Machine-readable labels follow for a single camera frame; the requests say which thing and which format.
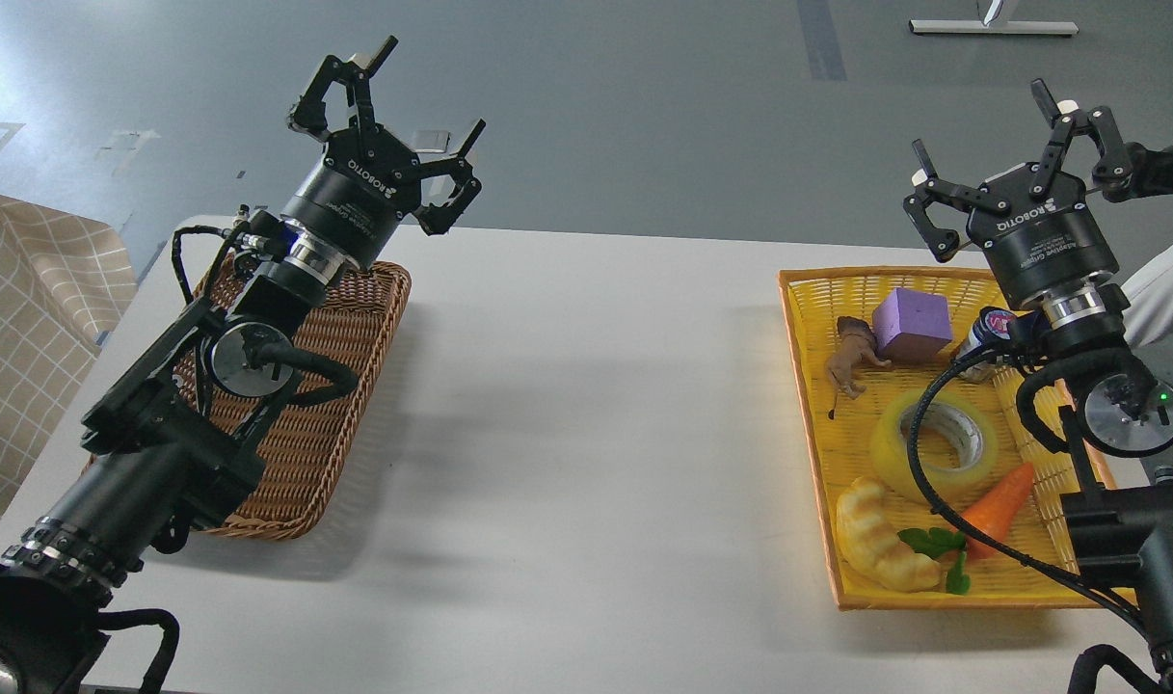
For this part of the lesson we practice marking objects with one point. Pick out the white metal stand base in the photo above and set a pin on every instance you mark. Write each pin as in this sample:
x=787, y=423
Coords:
x=993, y=19

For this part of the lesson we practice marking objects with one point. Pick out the toy croissant bread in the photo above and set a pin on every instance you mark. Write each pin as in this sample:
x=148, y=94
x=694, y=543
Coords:
x=871, y=546

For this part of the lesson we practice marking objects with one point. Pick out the black shoe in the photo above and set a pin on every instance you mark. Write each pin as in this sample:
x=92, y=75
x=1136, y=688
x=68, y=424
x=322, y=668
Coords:
x=1152, y=174

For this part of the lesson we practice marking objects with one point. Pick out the yellow tape roll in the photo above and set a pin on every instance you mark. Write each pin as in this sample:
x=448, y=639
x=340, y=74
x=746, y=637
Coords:
x=957, y=445

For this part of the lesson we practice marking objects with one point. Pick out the brown toy lion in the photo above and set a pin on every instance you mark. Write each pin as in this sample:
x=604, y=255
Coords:
x=857, y=345

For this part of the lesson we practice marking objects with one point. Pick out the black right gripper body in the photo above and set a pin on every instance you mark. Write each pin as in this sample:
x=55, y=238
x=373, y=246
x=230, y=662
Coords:
x=1036, y=247

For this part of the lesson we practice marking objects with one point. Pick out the yellow plastic basket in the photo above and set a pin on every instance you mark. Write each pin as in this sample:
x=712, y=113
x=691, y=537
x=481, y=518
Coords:
x=839, y=449

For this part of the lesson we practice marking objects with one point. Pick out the beige checkered cloth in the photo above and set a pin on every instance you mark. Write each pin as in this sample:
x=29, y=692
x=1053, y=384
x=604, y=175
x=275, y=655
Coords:
x=65, y=282

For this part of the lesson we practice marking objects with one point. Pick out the orange toy carrot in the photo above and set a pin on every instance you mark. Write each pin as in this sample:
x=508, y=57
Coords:
x=993, y=514

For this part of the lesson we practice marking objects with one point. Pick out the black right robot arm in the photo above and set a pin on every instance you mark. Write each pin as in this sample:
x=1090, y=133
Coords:
x=1083, y=389

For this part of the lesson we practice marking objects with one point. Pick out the brown wicker basket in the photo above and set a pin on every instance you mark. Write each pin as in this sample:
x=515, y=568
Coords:
x=296, y=452

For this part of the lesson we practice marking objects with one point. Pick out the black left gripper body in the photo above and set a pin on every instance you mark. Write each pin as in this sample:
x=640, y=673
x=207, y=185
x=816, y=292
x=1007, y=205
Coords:
x=350, y=199

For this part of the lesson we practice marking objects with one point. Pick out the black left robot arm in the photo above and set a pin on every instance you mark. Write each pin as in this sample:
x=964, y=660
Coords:
x=175, y=440

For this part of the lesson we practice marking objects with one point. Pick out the small jar blue lid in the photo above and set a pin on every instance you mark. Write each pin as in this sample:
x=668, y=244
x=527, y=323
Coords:
x=992, y=326

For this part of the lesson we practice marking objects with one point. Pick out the person in white clothing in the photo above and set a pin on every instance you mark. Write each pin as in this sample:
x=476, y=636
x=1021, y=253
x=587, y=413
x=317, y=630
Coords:
x=1150, y=291

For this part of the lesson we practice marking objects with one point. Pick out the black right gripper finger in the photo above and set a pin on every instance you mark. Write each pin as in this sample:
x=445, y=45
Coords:
x=1114, y=168
x=929, y=188

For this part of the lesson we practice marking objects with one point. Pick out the purple foam block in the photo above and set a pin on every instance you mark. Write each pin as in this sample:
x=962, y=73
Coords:
x=911, y=326

